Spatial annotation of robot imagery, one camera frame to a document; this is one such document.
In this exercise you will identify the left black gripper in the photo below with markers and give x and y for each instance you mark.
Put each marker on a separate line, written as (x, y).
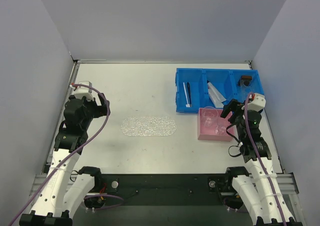
(100, 108)

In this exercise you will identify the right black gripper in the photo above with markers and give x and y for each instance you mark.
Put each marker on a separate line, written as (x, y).
(235, 110)

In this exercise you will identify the clear plastic cup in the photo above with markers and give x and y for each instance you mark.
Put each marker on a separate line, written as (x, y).
(209, 116)
(221, 126)

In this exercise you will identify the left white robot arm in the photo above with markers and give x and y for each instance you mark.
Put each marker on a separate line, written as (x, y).
(55, 203)

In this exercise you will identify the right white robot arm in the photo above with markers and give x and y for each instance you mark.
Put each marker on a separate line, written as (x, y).
(256, 182)

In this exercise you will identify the white toothpaste tube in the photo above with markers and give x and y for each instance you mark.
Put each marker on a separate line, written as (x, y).
(215, 96)

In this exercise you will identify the clear textured oval tray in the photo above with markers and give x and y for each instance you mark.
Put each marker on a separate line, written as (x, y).
(148, 126)

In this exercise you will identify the white toothbrush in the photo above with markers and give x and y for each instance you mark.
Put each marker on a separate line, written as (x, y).
(186, 95)

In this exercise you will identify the black toothbrush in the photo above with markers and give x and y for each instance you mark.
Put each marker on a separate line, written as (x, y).
(189, 95)

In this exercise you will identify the pink plastic box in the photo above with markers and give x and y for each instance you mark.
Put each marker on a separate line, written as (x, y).
(209, 133)

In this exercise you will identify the blue compartment bin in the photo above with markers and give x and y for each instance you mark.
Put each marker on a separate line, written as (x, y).
(225, 81)

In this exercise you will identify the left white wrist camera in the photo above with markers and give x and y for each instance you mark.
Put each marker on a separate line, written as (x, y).
(80, 91)

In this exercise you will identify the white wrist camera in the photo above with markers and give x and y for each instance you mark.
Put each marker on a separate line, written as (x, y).
(80, 91)
(256, 102)

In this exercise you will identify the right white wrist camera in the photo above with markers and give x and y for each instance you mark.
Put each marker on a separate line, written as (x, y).
(256, 102)

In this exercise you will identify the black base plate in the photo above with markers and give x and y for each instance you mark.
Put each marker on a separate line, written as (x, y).
(165, 190)

